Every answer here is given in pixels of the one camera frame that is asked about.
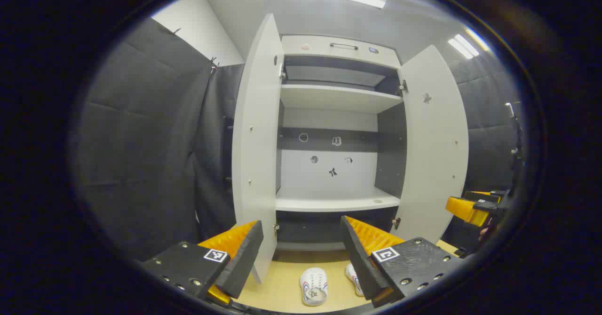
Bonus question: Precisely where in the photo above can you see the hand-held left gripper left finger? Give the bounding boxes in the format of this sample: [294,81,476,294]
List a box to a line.
[140,220,264,306]

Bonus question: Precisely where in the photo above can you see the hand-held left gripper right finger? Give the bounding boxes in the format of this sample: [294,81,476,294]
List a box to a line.
[340,215,464,308]

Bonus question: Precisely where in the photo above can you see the white canvas shoe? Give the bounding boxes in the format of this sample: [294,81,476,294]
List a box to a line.
[345,263,365,297]
[300,267,329,307]

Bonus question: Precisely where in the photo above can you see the white shoe cabinet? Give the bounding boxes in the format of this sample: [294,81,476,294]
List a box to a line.
[275,34,407,252]

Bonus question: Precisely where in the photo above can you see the black backdrop cloth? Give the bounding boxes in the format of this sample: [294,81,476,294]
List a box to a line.
[442,56,525,254]
[75,16,245,261]

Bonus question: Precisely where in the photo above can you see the small ceiling light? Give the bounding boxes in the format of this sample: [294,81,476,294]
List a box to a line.
[447,27,491,60]

